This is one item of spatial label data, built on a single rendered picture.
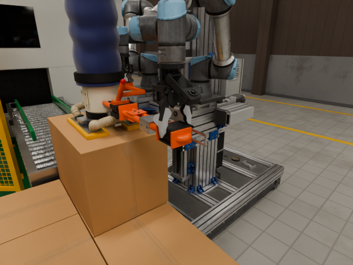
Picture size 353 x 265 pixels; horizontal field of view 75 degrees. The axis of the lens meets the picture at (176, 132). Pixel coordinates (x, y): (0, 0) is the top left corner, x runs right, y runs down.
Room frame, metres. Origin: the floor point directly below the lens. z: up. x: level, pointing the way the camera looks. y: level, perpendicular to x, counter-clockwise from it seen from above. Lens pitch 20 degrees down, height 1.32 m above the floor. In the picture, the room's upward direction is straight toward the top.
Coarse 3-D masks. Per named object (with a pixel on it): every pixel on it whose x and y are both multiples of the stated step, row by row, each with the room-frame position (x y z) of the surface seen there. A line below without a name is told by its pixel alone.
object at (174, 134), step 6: (174, 120) 0.70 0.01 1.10; (156, 126) 0.66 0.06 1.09; (168, 126) 0.65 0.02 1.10; (174, 126) 0.65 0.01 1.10; (180, 126) 0.65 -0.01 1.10; (186, 126) 0.64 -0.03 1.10; (156, 132) 0.66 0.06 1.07; (168, 132) 0.63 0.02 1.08; (174, 132) 0.60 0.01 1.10; (180, 132) 0.61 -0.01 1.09; (186, 132) 0.63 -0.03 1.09; (156, 138) 0.66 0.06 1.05; (162, 138) 0.65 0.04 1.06; (168, 138) 0.63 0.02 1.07; (174, 138) 0.60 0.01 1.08; (168, 144) 0.62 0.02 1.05; (174, 144) 0.60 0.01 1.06; (180, 144) 0.61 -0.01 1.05; (186, 144) 0.63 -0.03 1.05
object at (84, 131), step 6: (72, 120) 1.13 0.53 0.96; (72, 126) 1.09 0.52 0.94; (78, 126) 1.04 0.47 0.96; (84, 126) 1.02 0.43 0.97; (84, 132) 0.95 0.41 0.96; (90, 132) 0.94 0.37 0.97; (96, 132) 0.95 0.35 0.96; (102, 132) 0.95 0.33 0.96; (108, 132) 0.97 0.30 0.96; (90, 138) 0.92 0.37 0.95
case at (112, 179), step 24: (48, 120) 1.23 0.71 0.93; (72, 144) 0.87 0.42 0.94; (96, 144) 0.87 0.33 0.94; (120, 144) 0.88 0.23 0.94; (144, 144) 0.95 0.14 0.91; (72, 168) 0.92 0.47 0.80; (96, 168) 0.81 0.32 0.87; (120, 168) 0.87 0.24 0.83; (144, 168) 0.94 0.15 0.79; (72, 192) 1.00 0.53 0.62; (96, 192) 0.80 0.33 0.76; (120, 192) 0.86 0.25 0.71; (144, 192) 0.94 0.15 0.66; (96, 216) 0.79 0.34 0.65; (120, 216) 0.86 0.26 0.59
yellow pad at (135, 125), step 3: (123, 123) 1.08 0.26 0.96; (126, 123) 1.07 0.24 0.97; (129, 123) 1.07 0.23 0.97; (132, 123) 1.07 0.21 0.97; (135, 123) 1.07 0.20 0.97; (138, 123) 1.08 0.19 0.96; (123, 126) 1.06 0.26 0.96; (126, 126) 1.04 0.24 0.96; (129, 126) 1.04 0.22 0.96; (132, 126) 1.04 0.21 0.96; (135, 126) 1.05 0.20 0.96; (138, 126) 1.06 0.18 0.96; (126, 129) 1.04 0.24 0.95; (129, 129) 1.03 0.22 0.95; (132, 129) 1.04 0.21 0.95
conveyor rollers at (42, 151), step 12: (12, 108) 2.98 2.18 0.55; (24, 108) 2.98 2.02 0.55; (36, 108) 2.99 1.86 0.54; (48, 108) 2.99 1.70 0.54; (60, 108) 3.00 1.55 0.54; (36, 120) 2.44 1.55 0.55; (24, 132) 2.06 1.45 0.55; (36, 132) 2.06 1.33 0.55; (48, 132) 2.09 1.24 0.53; (36, 144) 1.80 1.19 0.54; (48, 144) 1.78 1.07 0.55; (36, 156) 1.56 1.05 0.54; (48, 156) 1.55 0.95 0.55
